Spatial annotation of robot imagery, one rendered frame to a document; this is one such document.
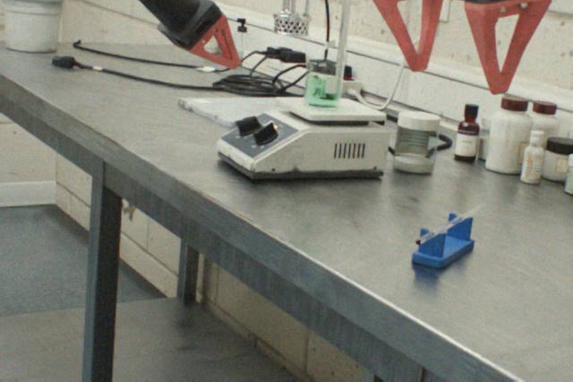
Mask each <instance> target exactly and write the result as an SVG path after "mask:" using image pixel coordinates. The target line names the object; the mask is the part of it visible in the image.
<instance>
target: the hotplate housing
mask: <svg viewBox="0 0 573 382"><path fill-rule="evenodd" d="M262 113H266V114H268V115H271V116H273V118H275V119H277V120H279V121H281V122H283V123H286V124H288V125H290V126H293V127H295V128H296V129H298V130H299V131H298V133H296V134H294V135H293V136H290V137H288V138H287V139H285V140H282V141H281V142H279V143H277V144H276V145H274V147H272V148H271V149H268V150H266V151H265V152H262V153H260V154H259V155H258V156H256V157H254V158H252V157H249V156H247V155H245V154H244V153H243V152H241V151H240V150H238V149H235V148H233V147H232V145H230V144H228V143H227V142H225V141H223V140H221V139H220V137H219V140H218V141H217V147H216V150H218V157H220V158H221V159H224V161H226V162H227V163H229V164H230V165H231V166H233V167H234V168H237V169H238V170H240V171H241V172H243V173H244V174H245V175H246V176H248V177H249V178H252V179H259V180H266V179H293V178H338V177H382V176H383V173H384V172H383V169H386V163H387V154H388V146H389V138H390V131H388V128H386V127H384V126H382V125H379V124H377V123H373V122H357V121H311V120H307V119H304V118H303V117H302V116H300V115H297V114H295V113H293V112H290V111H288V110H276V109H271V110H269V111H265V112H262Z"/></svg>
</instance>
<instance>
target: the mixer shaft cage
mask: <svg viewBox="0 0 573 382"><path fill-rule="evenodd" d="M295 6H296V0H292V6H290V0H283V6H282V12H281V13H273V14H272V18H273V19H274V26H273V30H272V33H274V34H279V35H284V36H294V37H309V36H310V34H309V25H310V22H311V21H312V16H311V15H310V14H309V8H310V0H306V5H305V6H304V13H303V14H300V13H299V12H296V11H295ZM289 8H290V11H289ZM296 33H297V34H296Z"/></svg>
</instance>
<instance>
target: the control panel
mask: <svg viewBox="0 0 573 382"><path fill-rule="evenodd" d="M257 119H258V122H259V123H261V126H262V125H265V124H266V123H269V122H273V124H274V125H276V126H277V127H276V131H277V132H278V137H277V138H276V139H274V140H273V141H272V142H270V143H267V144H263V145H257V144H256V142H255V139H254V137H253V135H252V134H251V135H247V136H241V135H240V134H239V131H240V130H239V129H238V128H236V129H233V130H232V131H231V132H230V133H228V134H226V135H225V136H223V137H220V139H221V140H223V141H225V142H227V143H228V144H230V145H232V147H233V148H235V149H238V150H240V151H241V152H243V153H244V154H245V155H247V156H249V157H252V158H254V157H256V156H258V155H259V154H260V153H262V152H265V151H266V150H268V149H271V148H272V147H274V145H276V144H277V143H279V142H281V141H282V140H285V139H287V138H288V137H290V136H293V135H294V134H296V133H298V131H299V130H298V129H296V128H295V127H293V126H290V125H288V124H286V123H283V122H281V121H279V120H277V119H275V118H273V116H271V115H268V114H266V113H262V114H260V115H257Z"/></svg>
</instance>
